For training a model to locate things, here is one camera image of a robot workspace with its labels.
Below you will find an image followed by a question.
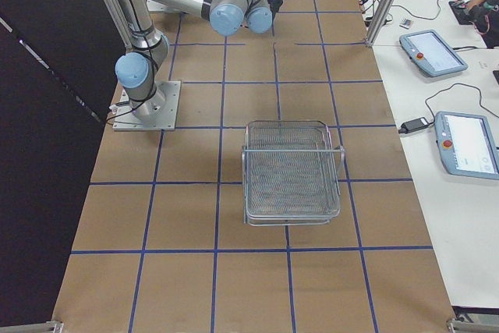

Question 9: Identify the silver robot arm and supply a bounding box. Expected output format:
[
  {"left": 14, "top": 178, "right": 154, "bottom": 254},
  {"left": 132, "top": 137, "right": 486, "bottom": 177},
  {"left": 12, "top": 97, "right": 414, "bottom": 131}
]
[{"left": 104, "top": 0, "right": 283, "bottom": 131}]

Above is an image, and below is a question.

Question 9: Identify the far teach pendant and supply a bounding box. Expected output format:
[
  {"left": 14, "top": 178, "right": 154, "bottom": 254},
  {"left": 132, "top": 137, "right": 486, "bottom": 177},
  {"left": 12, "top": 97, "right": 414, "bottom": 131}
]
[{"left": 398, "top": 30, "right": 468, "bottom": 77}]

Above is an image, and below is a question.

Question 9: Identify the teach pendant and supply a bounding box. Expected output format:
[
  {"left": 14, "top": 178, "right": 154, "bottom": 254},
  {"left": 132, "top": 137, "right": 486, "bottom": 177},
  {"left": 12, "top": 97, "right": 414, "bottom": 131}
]
[
  {"left": 398, "top": 30, "right": 468, "bottom": 77},
  {"left": 434, "top": 111, "right": 498, "bottom": 180}
]

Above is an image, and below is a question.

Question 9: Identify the silver wire mesh shelf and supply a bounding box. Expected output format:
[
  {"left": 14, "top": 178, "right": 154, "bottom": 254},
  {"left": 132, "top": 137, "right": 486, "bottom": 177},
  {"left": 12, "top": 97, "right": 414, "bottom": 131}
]
[{"left": 242, "top": 120, "right": 345, "bottom": 226}]

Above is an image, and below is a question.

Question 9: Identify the near teach pendant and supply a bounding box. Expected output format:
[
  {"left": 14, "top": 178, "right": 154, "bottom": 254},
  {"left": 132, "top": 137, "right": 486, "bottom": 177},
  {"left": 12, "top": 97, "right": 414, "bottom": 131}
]
[{"left": 434, "top": 111, "right": 498, "bottom": 180}]

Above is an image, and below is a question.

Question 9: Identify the black power adapter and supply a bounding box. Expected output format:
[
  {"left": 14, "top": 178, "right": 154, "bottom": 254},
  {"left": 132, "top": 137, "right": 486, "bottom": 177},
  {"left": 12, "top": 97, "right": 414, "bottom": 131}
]
[{"left": 398, "top": 117, "right": 430, "bottom": 134}]

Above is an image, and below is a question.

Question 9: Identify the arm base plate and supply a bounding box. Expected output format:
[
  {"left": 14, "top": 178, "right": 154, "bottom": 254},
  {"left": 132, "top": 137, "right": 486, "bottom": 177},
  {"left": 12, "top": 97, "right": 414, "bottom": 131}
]
[{"left": 111, "top": 81, "right": 181, "bottom": 131}]

